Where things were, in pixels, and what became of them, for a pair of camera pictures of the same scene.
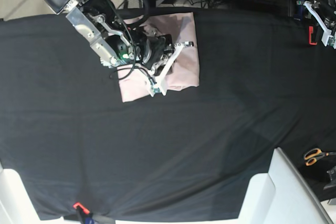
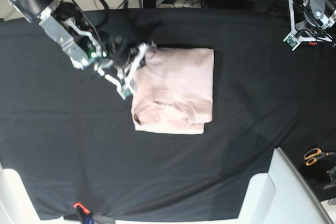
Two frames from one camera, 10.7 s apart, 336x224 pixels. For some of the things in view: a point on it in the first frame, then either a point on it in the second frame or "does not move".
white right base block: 282,196 does not move
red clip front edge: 84,209 does not move
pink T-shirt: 134,81 to 174,88
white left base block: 16,206 does not move
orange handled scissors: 312,156 does not move
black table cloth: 185,155 does not move
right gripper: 325,16 to 293,41
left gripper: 154,51 to 117,51
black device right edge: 332,173 does not move
